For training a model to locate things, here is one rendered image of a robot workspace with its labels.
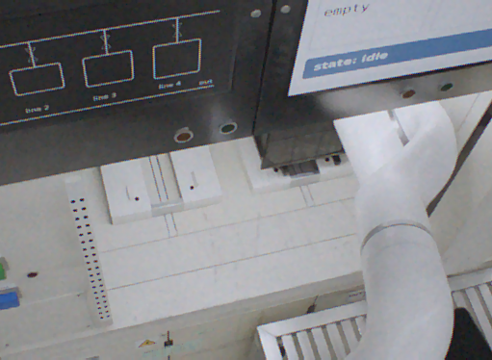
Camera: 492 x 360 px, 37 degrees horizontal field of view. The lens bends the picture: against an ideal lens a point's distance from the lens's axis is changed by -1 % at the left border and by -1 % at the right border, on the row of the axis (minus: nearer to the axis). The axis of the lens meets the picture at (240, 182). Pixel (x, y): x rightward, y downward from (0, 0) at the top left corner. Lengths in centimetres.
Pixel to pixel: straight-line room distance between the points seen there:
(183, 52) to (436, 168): 42
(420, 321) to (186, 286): 66
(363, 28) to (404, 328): 30
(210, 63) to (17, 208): 31
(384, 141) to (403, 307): 35
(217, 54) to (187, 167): 72
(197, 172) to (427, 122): 55
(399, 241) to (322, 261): 56
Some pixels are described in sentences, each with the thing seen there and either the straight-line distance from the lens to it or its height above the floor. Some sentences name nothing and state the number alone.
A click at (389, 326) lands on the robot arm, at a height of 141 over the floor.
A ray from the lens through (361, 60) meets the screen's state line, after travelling 80.
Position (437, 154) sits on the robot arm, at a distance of 99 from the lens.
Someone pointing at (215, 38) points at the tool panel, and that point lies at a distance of 70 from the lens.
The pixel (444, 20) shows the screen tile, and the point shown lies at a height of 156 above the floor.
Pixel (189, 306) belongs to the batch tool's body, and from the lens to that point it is 132.
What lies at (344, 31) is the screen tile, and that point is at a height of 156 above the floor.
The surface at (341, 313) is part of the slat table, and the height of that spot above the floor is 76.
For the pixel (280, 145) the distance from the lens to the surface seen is 130.
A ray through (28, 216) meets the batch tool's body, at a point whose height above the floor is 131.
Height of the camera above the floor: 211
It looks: 59 degrees down
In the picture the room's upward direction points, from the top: 9 degrees clockwise
